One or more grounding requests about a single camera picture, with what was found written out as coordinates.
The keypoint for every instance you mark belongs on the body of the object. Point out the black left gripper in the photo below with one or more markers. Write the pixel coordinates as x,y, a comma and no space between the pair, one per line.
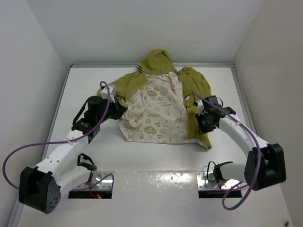
118,109

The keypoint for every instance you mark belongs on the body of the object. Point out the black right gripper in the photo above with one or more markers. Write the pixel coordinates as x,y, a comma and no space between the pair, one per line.
202,129

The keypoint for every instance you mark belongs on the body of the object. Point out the olive green hooded jacket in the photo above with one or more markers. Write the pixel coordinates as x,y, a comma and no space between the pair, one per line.
160,103

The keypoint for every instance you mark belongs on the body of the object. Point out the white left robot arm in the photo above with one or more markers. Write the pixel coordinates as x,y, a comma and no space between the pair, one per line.
42,186

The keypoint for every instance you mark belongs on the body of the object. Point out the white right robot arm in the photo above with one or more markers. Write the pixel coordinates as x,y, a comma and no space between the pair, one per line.
265,164

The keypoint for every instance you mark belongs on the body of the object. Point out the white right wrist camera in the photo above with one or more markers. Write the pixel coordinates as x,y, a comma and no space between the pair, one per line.
200,107

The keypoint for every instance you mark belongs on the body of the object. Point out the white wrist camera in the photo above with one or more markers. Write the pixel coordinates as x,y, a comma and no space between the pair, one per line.
200,107
110,90

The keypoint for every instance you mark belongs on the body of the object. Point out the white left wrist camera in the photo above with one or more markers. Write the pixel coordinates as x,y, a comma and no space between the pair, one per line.
110,90

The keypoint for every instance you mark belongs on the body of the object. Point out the aluminium table frame rail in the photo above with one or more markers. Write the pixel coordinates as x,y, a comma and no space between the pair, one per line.
153,65

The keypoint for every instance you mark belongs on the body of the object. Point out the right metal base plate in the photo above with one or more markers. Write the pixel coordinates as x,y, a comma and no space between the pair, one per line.
208,188

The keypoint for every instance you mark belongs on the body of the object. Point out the metal base plate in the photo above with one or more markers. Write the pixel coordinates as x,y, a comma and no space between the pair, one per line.
208,188
100,187

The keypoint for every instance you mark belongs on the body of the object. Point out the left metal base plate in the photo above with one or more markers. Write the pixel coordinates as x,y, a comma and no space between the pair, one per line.
100,187

